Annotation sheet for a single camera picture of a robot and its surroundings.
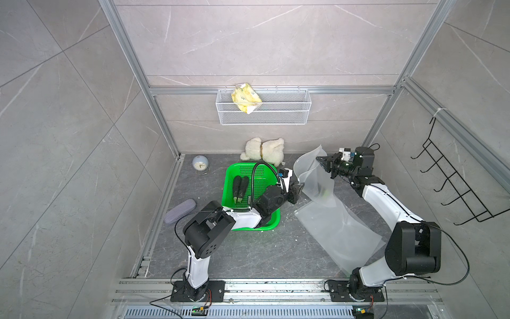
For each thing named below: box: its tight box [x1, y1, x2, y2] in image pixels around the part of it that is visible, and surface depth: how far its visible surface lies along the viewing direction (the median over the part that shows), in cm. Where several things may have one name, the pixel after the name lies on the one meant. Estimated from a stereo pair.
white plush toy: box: [240, 136, 285, 168], surface depth 113 cm
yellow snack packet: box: [231, 82, 263, 115], surface depth 88 cm
